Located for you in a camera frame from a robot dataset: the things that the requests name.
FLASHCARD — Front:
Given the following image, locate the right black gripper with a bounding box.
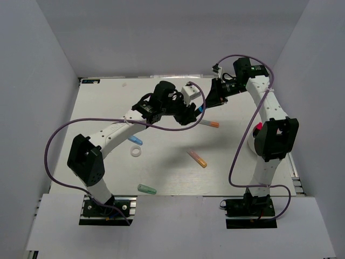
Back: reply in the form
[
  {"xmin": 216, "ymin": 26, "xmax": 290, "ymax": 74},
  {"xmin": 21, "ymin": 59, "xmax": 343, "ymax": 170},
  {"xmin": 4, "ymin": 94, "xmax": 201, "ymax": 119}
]
[{"xmin": 202, "ymin": 78, "xmax": 247, "ymax": 110}]

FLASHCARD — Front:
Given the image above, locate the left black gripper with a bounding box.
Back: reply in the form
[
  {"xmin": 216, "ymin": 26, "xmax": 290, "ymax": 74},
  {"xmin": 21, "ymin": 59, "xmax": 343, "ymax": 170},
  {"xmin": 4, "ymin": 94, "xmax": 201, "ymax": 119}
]
[{"xmin": 161, "ymin": 92, "xmax": 197, "ymax": 126}]

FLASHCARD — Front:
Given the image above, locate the orange clear marker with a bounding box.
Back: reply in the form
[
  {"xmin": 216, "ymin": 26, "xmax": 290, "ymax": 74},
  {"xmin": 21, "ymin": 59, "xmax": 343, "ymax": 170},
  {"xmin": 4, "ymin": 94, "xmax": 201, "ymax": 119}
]
[
  {"xmin": 199, "ymin": 120, "xmax": 219, "ymax": 128},
  {"xmin": 187, "ymin": 150, "xmax": 207, "ymax": 168}
]

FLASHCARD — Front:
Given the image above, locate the pink black highlighter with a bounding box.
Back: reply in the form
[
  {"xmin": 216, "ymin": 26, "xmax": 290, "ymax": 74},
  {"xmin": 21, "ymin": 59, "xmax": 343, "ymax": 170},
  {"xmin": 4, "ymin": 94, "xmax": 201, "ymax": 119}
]
[{"xmin": 253, "ymin": 122, "xmax": 263, "ymax": 137}]

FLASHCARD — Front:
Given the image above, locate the blue black highlighter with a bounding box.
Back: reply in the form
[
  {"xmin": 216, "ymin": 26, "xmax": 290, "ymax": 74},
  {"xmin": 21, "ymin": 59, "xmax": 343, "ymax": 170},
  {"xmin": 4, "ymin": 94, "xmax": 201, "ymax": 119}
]
[{"xmin": 194, "ymin": 106, "xmax": 204, "ymax": 117}]

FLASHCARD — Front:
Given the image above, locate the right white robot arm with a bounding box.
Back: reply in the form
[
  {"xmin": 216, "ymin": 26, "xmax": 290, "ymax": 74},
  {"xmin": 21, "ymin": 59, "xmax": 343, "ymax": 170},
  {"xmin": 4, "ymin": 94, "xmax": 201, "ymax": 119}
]
[{"xmin": 206, "ymin": 55, "xmax": 299, "ymax": 215}]

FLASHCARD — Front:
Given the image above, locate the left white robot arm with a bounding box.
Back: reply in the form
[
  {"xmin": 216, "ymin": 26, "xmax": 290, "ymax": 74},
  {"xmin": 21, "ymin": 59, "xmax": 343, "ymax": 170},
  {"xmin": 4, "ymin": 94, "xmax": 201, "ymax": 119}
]
[{"xmin": 67, "ymin": 81, "xmax": 202, "ymax": 215}]

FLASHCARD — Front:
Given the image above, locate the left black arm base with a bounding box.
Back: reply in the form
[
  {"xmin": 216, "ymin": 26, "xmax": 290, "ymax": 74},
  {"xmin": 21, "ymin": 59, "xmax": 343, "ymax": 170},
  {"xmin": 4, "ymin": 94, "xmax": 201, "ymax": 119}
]
[{"xmin": 79, "ymin": 196, "xmax": 137, "ymax": 226}]

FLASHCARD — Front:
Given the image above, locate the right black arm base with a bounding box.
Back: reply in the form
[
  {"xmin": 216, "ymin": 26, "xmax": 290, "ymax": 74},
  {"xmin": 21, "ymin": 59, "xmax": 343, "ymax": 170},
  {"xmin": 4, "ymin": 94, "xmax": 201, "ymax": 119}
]
[{"xmin": 219, "ymin": 192, "xmax": 277, "ymax": 229}]

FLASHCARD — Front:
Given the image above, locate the white round divided container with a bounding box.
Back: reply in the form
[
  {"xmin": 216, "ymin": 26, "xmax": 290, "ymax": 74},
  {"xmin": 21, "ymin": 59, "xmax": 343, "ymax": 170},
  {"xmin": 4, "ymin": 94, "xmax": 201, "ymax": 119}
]
[{"xmin": 247, "ymin": 133, "xmax": 257, "ymax": 154}]

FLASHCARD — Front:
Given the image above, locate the blue translucent cap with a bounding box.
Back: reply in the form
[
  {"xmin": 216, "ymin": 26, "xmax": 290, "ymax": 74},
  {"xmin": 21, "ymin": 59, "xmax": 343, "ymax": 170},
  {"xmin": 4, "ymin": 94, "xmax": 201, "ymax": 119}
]
[{"xmin": 128, "ymin": 135, "xmax": 143, "ymax": 146}]

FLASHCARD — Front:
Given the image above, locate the green translucent cap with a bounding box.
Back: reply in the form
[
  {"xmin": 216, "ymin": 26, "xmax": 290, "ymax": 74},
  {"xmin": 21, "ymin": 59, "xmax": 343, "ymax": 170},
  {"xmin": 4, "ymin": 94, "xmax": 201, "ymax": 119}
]
[{"xmin": 137, "ymin": 184, "xmax": 157, "ymax": 195}]

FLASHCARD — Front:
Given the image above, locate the left corner label sticker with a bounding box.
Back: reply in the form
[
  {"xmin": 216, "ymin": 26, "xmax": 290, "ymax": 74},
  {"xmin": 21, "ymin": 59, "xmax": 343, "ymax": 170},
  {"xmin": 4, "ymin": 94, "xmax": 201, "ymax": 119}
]
[{"xmin": 81, "ymin": 79, "xmax": 100, "ymax": 84}]

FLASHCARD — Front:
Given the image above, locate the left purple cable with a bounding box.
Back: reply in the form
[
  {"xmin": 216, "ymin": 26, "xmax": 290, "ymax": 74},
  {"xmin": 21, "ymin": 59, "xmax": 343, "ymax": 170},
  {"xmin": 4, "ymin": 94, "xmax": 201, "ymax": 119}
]
[{"xmin": 44, "ymin": 80, "xmax": 207, "ymax": 226}]

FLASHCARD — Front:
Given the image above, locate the purple cable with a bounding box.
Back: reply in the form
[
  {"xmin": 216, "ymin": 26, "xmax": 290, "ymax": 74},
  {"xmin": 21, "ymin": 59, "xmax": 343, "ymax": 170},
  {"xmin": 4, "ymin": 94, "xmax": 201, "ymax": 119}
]
[
  {"xmin": 44, "ymin": 80, "xmax": 207, "ymax": 226},
  {"xmin": 217, "ymin": 54, "xmax": 292, "ymax": 222}
]

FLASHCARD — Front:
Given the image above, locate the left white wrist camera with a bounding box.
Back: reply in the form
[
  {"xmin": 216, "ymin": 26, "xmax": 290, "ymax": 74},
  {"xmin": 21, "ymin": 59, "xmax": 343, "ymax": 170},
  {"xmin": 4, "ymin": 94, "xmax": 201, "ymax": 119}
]
[{"xmin": 181, "ymin": 85, "xmax": 201, "ymax": 105}]

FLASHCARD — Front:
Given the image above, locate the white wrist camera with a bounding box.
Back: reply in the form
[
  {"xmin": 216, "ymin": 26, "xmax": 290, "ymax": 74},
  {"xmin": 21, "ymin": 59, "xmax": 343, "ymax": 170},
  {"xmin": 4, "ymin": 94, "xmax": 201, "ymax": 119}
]
[
  {"xmin": 181, "ymin": 85, "xmax": 201, "ymax": 105},
  {"xmin": 211, "ymin": 63, "xmax": 223, "ymax": 78}
]

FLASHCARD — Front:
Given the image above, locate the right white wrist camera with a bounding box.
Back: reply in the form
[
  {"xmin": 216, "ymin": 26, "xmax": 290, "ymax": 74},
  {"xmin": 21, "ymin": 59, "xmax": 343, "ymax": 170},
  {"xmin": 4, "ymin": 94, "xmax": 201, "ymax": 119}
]
[{"xmin": 211, "ymin": 63, "xmax": 223, "ymax": 78}]

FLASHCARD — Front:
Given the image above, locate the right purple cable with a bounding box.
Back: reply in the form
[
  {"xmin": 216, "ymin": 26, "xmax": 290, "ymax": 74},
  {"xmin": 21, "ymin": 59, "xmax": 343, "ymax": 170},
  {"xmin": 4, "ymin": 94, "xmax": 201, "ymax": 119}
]
[{"xmin": 217, "ymin": 54, "xmax": 292, "ymax": 222}]

